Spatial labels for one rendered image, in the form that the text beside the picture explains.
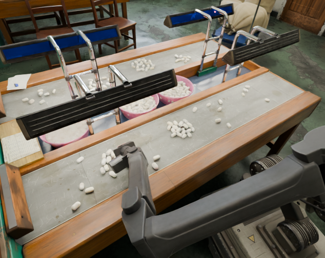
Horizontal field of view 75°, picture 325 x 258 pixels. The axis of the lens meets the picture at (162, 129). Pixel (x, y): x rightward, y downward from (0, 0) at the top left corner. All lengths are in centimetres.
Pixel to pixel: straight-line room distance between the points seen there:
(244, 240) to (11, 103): 151
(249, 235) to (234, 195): 88
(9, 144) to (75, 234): 57
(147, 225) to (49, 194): 68
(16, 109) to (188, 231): 129
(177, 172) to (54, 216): 53
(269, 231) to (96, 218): 82
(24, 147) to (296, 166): 109
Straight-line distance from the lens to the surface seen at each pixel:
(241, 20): 396
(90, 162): 107
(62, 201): 100
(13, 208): 92
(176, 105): 129
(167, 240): 40
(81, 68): 169
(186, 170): 99
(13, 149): 121
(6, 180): 100
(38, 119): 80
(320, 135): 45
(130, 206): 46
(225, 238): 134
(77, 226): 91
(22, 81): 169
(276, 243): 125
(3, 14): 348
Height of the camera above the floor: 159
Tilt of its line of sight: 46 degrees down
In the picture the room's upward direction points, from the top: 4 degrees clockwise
